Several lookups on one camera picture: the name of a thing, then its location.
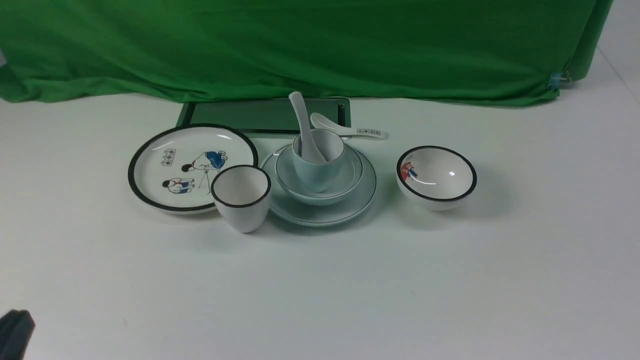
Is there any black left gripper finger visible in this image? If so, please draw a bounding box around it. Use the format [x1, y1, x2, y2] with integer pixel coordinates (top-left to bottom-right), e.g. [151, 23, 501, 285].
[0, 309, 35, 360]

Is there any pale green plain cup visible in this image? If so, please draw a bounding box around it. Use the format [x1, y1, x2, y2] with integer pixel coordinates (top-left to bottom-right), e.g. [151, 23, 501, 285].
[292, 129, 346, 192]

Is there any plain white ceramic spoon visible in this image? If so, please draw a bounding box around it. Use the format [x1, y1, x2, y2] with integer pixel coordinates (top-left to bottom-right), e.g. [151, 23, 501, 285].
[288, 91, 326, 164]

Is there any pale green plain bowl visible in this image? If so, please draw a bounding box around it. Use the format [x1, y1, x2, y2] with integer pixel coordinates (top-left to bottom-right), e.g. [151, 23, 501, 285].
[275, 145, 363, 207]

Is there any black-rimmed illustrated plate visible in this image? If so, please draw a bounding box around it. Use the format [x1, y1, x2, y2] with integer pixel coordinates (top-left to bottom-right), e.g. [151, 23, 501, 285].
[127, 124, 259, 215]

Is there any black-rimmed white cup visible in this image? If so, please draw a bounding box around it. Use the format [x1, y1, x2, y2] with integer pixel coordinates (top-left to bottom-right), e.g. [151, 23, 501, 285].
[210, 164, 272, 234]

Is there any pale green plain plate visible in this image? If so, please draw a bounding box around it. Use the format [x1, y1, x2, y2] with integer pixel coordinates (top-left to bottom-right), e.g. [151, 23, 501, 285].
[261, 145, 377, 227]

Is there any dark green rectangular tray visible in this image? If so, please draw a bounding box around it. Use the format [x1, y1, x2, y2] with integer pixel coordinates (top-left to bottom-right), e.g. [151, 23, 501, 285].
[176, 97, 352, 138]

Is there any white spoon with characters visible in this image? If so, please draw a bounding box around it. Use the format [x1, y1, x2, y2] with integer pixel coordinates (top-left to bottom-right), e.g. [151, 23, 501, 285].
[310, 112, 389, 141]

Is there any black-rimmed illustrated bowl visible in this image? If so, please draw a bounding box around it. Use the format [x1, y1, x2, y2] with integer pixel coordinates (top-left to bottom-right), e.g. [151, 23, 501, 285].
[395, 145, 478, 211]

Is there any green backdrop cloth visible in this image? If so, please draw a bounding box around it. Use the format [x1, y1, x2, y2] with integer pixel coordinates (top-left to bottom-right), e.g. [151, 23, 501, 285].
[0, 0, 613, 107]

